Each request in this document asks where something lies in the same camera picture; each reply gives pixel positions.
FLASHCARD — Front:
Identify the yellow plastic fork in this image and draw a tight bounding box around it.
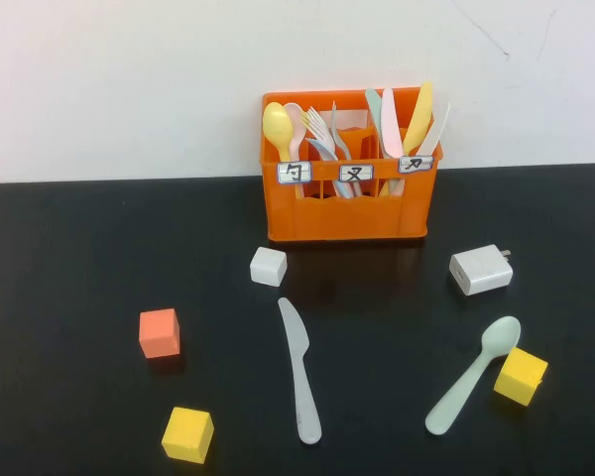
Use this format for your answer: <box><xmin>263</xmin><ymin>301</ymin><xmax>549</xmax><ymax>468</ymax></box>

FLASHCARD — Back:
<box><xmin>299</xmin><ymin>109</ymin><xmax>324</xmax><ymax>146</ymax></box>

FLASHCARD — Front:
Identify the yellow plastic knife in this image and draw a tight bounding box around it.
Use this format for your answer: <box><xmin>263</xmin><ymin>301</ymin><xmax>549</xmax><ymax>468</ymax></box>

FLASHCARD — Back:
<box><xmin>379</xmin><ymin>80</ymin><xmax>434</xmax><ymax>197</ymax></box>

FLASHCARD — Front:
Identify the light green plastic spoon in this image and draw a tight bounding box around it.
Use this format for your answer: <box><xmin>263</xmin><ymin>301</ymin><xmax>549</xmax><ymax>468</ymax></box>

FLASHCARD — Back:
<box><xmin>424</xmin><ymin>315</ymin><xmax>523</xmax><ymax>437</ymax></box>

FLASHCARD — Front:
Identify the paper label knife character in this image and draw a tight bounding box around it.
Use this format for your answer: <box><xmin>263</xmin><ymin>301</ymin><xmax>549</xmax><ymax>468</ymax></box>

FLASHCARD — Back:
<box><xmin>397</xmin><ymin>155</ymin><xmax>435</xmax><ymax>175</ymax></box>

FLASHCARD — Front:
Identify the grey plastic fork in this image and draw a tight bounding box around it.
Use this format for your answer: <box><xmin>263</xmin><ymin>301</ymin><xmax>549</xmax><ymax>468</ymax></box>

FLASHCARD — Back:
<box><xmin>329</xmin><ymin>100</ymin><xmax>363</xmax><ymax>198</ymax></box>

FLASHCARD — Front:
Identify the paper label fork character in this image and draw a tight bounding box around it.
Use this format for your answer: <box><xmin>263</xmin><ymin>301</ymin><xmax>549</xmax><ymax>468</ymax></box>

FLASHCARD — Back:
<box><xmin>337</xmin><ymin>164</ymin><xmax>375</xmax><ymax>183</ymax></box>

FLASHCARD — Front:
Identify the light green plastic knife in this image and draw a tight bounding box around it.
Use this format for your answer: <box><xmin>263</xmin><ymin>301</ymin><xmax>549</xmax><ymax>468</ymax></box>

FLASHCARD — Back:
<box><xmin>364</xmin><ymin>87</ymin><xmax>393</xmax><ymax>160</ymax></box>

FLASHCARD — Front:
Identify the orange foam cube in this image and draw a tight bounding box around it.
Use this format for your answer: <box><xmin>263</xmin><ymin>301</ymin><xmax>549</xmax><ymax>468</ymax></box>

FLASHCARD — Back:
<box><xmin>138</xmin><ymin>307</ymin><xmax>181</xmax><ymax>360</ymax></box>

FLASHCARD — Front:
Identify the light blue plastic fork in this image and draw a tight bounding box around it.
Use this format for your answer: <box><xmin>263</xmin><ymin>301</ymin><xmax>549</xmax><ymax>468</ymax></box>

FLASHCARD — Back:
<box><xmin>304</xmin><ymin>137</ymin><xmax>351</xmax><ymax>199</ymax></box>

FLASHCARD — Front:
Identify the white plastic knife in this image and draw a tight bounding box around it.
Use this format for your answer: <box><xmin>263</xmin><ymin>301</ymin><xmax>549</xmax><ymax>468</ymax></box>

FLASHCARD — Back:
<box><xmin>391</xmin><ymin>102</ymin><xmax>451</xmax><ymax>195</ymax></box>

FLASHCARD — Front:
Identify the white USB wall charger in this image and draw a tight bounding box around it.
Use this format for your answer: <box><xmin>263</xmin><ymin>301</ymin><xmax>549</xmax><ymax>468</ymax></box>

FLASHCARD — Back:
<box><xmin>448</xmin><ymin>243</ymin><xmax>515</xmax><ymax>298</ymax></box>

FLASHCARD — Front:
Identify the yellow plastic spoon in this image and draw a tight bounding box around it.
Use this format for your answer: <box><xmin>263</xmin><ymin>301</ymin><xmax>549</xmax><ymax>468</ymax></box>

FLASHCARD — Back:
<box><xmin>262</xmin><ymin>101</ymin><xmax>306</xmax><ymax>199</ymax></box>

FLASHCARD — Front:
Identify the yellow foam cube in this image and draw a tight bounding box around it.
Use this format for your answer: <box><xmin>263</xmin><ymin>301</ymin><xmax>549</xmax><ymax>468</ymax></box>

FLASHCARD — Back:
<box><xmin>161</xmin><ymin>407</ymin><xmax>215</xmax><ymax>466</ymax></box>
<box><xmin>493</xmin><ymin>346</ymin><xmax>549</xmax><ymax>408</ymax></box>

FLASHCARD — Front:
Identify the white plastic fork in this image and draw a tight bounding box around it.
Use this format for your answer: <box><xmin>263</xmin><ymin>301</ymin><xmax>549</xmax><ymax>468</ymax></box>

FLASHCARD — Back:
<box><xmin>306</xmin><ymin>106</ymin><xmax>339</xmax><ymax>161</ymax></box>

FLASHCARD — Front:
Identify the white foam cube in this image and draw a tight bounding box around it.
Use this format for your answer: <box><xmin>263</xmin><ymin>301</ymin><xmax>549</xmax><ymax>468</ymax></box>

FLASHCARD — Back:
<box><xmin>249</xmin><ymin>246</ymin><xmax>289</xmax><ymax>288</ymax></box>

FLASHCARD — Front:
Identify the paper label spoon character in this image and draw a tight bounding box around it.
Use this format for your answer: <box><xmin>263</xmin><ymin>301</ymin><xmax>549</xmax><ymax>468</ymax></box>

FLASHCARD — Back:
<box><xmin>276</xmin><ymin>161</ymin><xmax>312</xmax><ymax>185</ymax></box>

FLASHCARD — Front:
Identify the orange plastic cutlery crate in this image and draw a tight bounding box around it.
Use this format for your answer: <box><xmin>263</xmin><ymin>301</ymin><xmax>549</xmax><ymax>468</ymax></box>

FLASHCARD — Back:
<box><xmin>260</xmin><ymin>86</ymin><xmax>445</xmax><ymax>245</ymax></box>

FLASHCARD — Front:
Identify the grey plastic knife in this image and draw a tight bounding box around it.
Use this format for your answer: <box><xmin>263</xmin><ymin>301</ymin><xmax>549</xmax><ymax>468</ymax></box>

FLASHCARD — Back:
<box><xmin>277</xmin><ymin>297</ymin><xmax>323</xmax><ymax>445</ymax></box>

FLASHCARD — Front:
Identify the pink plastic spoon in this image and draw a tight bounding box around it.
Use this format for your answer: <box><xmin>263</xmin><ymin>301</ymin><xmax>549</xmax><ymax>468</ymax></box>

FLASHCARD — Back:
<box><xmin>283</xmin><ymin>102</ymin><xmax>309</xmax><ymax>165</ymax></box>

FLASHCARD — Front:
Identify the pale pink plastic knife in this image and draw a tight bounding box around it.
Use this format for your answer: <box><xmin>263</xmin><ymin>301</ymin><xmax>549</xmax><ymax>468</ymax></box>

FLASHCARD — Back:
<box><xmin>379</xmin><ymin>87</ymin><xmax>406</xmax><ymax>156</ymax></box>

